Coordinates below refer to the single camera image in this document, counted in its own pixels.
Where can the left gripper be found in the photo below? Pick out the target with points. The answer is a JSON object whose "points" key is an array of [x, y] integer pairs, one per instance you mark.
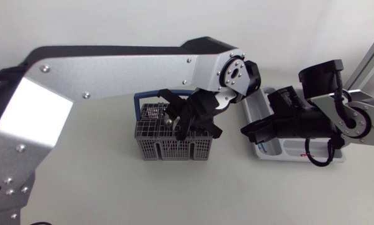
{"points": [[201, 104]]}

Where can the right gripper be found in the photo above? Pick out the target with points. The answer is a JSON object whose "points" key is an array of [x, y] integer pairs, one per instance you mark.
{"points": [[302, 123]]}

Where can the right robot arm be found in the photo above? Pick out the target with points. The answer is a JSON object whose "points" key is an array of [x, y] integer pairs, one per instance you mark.
{"points": [[362, 107]]}

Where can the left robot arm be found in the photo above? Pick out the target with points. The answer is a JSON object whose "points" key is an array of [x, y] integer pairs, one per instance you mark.
{"points": [[112, 75]]}

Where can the grey cutlery tray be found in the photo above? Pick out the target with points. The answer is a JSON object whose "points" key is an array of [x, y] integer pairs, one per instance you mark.
{"points": [[255, 107]]}

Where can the grey cutlery basket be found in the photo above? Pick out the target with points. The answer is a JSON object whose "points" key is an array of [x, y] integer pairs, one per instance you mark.
{"points": [[162, 147]]}

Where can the steel spoon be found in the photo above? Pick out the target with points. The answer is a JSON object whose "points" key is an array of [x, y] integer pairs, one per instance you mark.
{"points": [[170, 122]]}

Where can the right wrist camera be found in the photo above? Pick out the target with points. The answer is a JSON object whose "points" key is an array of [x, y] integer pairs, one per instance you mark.
{"points": [[284, 97]]}

